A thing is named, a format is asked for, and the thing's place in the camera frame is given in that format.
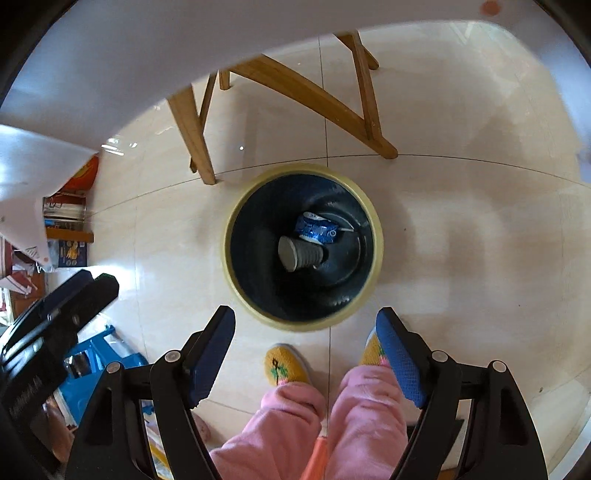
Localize checkered paper cup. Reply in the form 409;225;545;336
277;236;325;272

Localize blue snack wrapper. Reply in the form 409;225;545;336
295;212;353;245

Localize black yellow-rimmed trash bin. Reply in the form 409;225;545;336
222;164;384;331

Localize right yellow slipper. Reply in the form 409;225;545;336
360;329;389;366

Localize yellow slipper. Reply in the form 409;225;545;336
263;344;311;386
360;329;389;366

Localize left yellow slipper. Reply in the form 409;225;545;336
263;344;311;386

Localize pink trouser legs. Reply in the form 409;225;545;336
211;365;408;479

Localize wooden table legs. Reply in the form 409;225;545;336
166;31;400;186

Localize cartoon printed tablecloth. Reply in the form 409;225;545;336
1;1;485;264

